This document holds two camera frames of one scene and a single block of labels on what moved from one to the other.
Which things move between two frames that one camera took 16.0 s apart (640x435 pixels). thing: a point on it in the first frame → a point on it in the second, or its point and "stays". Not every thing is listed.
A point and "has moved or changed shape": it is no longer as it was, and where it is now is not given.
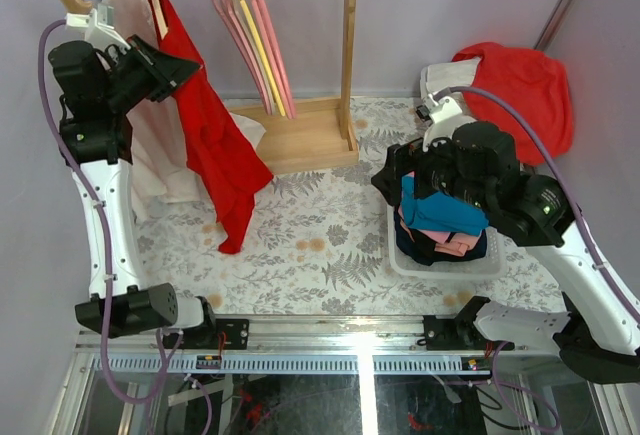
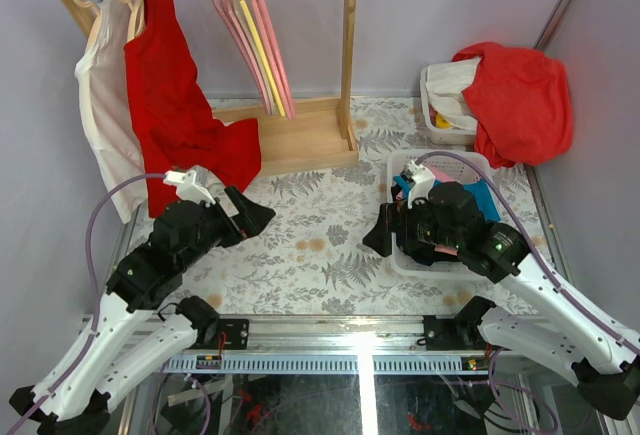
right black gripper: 402,159 → 380,237
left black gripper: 161,71 → 254,219
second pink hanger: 271,35 stays
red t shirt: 228,176 has moved or changed shape
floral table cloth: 318,241 stays
